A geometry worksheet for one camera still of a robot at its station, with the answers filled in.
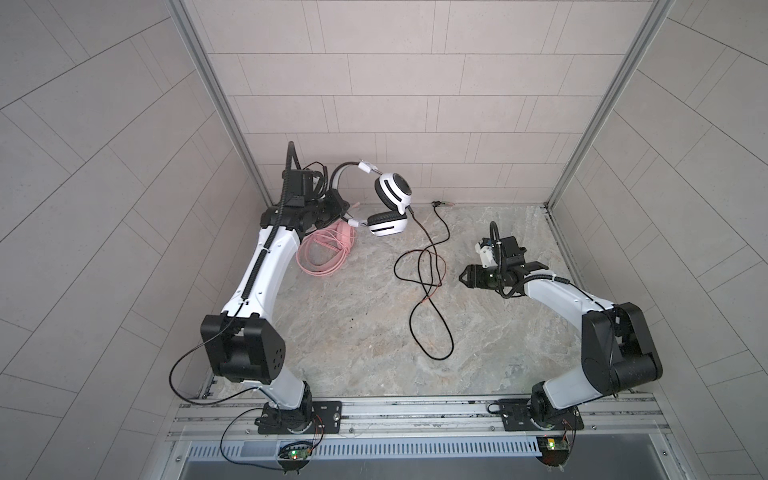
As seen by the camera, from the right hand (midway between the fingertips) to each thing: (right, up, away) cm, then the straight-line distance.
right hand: (466, 277), depth 90 cm
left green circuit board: (-43, -36, -26) cm, 62 cm away
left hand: (-32, +23, -13) cm, 41 cm away
